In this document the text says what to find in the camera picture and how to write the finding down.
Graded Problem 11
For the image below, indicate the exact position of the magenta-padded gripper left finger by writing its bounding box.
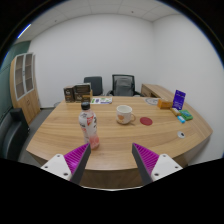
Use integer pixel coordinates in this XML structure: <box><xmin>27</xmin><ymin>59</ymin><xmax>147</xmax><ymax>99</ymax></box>
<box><xmin>40</xmin><ymin>143</ymin><xmax>92</xmax><ymax>185</ymax></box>

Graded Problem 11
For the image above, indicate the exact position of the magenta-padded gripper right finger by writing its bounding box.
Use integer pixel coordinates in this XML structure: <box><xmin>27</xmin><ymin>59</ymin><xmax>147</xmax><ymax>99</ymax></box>
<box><xmin>131</xmin><ymin>142</ymin><xmax>184</xmax><ymax>186</ymax></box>

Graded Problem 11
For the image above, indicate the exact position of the clear drink bottle black cap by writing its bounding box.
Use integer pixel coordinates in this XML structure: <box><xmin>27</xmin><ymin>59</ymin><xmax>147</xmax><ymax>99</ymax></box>
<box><xmin>78</xmin><ymin>101</ymin><xmax>101</xmax><ymax>150</ymax></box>

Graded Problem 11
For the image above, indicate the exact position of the flat round red coaster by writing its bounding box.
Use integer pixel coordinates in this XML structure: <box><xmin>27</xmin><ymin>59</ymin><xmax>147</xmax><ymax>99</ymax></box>
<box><xmin>139</xmin><ymin>116</ymin><xmax>154</xmax><ymax>127</ymax></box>

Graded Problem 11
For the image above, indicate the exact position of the white ceramic mug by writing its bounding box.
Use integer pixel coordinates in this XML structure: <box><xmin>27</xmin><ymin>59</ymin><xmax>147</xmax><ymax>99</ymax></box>
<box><xmin>115</xmin><ymin>104</ymin><xmax>137</xmax><ymax>126</ymax></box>

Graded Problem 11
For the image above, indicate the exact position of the small yellow box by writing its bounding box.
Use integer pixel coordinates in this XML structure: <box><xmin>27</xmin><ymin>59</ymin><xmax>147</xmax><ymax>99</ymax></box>
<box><xmin>169</xmin><ymin>107</ymin><xmax>182</xmax><ymax>117</ymax></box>

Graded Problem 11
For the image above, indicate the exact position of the orange cardboard box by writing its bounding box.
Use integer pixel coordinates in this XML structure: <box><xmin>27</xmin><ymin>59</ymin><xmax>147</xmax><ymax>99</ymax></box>
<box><xmin>157</xmin><ymin>98</ymin><xmax>174</xmax><ymax>110</ymax></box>

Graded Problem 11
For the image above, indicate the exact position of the green flat box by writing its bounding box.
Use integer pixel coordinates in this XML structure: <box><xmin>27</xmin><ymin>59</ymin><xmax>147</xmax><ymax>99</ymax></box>
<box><xmin>179</xmin><ymin>109</ymin><xmax>194</xmax><ymax>121</ymax></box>

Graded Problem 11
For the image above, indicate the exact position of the round white grey disc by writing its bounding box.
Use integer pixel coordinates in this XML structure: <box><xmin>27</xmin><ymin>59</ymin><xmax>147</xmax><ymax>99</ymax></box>
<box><xmin>145</xmin><ymin>97</ymin><xmax>161</xmax><ymax>106</ymax></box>

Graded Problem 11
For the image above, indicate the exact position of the white green printed leaflet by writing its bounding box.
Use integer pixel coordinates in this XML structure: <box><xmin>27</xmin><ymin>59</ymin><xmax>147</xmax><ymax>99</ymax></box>
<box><xmin>90</xmin><ymin>96</ymin><xmax>113</xmax><ymax>105</ymax></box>

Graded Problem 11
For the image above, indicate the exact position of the black leather sofa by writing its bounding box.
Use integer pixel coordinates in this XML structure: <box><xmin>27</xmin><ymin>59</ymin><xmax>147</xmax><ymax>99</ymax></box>
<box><xmin>0</xmin><ymin>107</ymin><xmax>30</xmax><ymax>161</ymax></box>

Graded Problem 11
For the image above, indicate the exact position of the large dark brown box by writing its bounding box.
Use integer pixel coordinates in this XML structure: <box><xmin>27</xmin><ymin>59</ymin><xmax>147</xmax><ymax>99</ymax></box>
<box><xmin>73</xmin><ymin>83</ymin><xmax>93</xmax><ymax>104</ymax></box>

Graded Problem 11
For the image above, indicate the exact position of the purple standing sign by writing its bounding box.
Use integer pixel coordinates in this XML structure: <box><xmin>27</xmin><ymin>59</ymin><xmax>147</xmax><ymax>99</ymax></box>
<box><xmin>172</xmin><ymin>89</ymin><xmax>187</xmax><ymax>111</ymax></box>

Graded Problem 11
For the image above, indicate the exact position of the wooden side desk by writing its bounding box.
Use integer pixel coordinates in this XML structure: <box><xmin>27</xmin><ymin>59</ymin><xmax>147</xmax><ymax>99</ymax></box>
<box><xmin>140</xmin><ymin>83</ymin><xmax>174</xmax><ymax>101</ymax></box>

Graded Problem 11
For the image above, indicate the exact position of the wooden shelf cabinet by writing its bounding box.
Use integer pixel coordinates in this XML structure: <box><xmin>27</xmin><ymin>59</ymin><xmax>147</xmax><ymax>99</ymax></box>
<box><xmin>9</xmin><ymin>52</ymin><xmax>42</xmax><ymax>126</ymax></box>

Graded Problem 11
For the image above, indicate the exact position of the dark padded office chair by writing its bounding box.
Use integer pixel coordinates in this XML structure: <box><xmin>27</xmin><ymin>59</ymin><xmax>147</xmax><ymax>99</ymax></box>
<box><xmin>83</xmin><ymin>76</ymin><xmax>104</xmax><ymax>97</ymax></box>

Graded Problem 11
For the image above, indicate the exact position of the black mesh office chair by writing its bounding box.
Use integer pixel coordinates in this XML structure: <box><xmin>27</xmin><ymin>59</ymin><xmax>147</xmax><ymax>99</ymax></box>
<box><xmin>106</xmin><ymin>73</ymin><xmax>144</xmax><ymax>98</ymax></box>

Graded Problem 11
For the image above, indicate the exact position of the long ceiling light panel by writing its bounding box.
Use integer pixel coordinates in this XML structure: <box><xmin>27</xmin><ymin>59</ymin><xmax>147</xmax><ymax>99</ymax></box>
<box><xmin>16</xmin><ymin>23</ymin><xmax>33</xmax><ymax>40</ymax></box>

